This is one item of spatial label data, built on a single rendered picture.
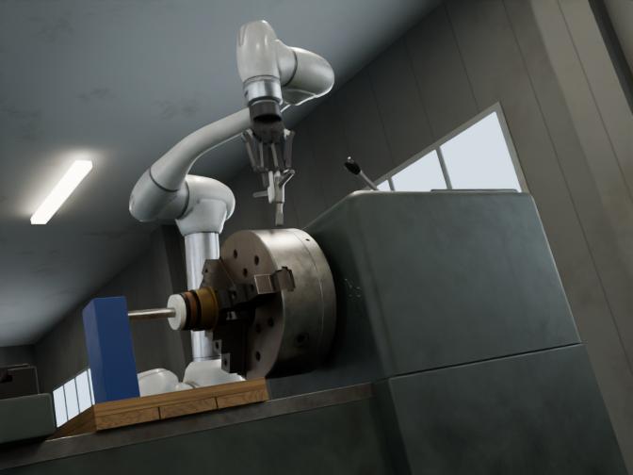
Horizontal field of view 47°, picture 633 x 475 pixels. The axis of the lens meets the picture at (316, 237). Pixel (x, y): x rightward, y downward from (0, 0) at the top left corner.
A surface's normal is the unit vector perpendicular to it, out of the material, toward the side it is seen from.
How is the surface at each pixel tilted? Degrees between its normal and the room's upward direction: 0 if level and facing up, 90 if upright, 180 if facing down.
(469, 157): 90
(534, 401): 90
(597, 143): 90
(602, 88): 90
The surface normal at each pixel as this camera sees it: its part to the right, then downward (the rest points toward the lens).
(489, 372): 0.51, -0.36
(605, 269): -0.78, 0.00
